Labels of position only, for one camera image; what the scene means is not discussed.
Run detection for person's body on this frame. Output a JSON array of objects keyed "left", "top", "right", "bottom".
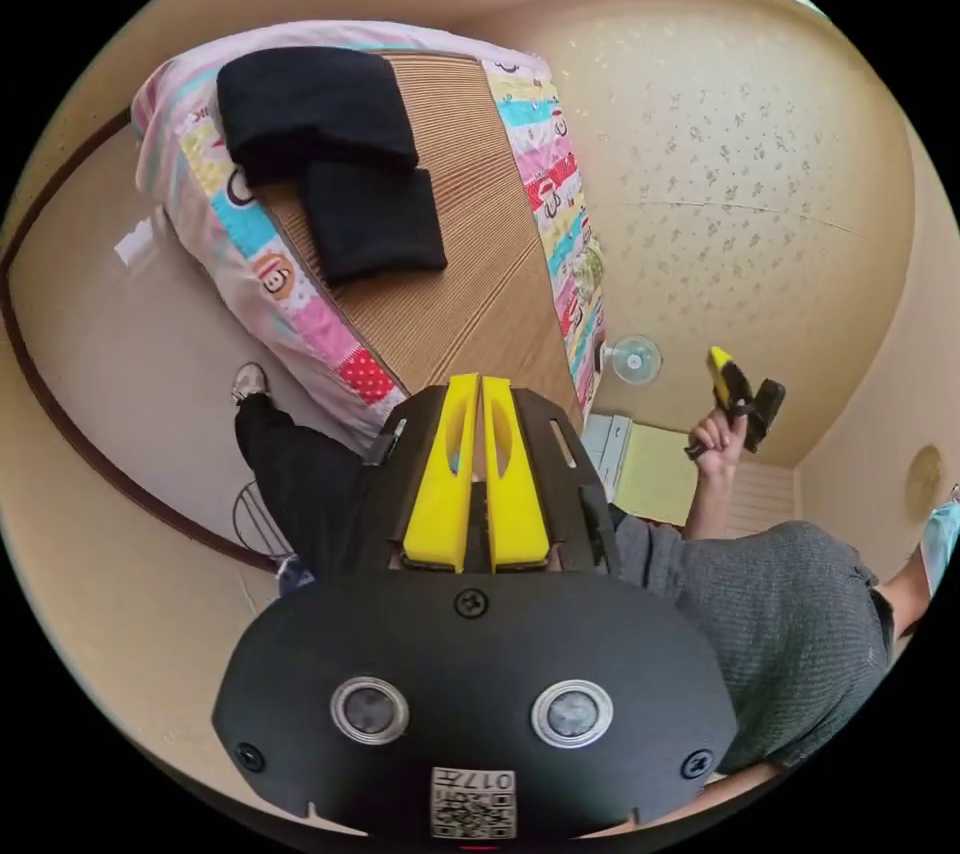
[{"left": 230, "top": 361, "right": 960, "bottom": 778}]

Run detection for white electric fan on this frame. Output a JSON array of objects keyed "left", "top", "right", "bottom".
[{"left": 602, "top": 334, "right": 664, "bottom": 388}]

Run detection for person's right forearm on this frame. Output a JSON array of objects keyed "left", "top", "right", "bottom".
[{"left": 684, "top": 465, "right": 740, "bottom": 542}]

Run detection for white drawer cabinet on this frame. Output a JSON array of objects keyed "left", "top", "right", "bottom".
[{"left": 582, "top": 412, "right": 702, "bottom": 528}]

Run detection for person's right hand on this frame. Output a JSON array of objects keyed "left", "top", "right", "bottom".
[{"left": 685, "top": 409, "right": 749, "bottom": 479}]

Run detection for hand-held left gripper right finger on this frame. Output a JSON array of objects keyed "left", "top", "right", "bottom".
[{"left": 482, "top": 376, "right": 554, "bottom": 575}]

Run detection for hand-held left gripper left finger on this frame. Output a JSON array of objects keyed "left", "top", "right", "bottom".
[{"left": 400, "top": 373, "right": 482, "bottom": 575}]

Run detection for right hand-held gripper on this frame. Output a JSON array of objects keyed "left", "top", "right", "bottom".
[{"left": 683, "top": 345, "right": 760, "bottom": 459}]

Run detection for black long pants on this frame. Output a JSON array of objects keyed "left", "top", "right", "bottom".
[{"left": 215, "top": 45, "right": 450, "bottom": 288}]

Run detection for bed with printed sheet and woven mat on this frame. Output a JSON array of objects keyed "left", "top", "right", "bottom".
[{"left": 130, "top": 19, "right": 610, "bottom": 454}]

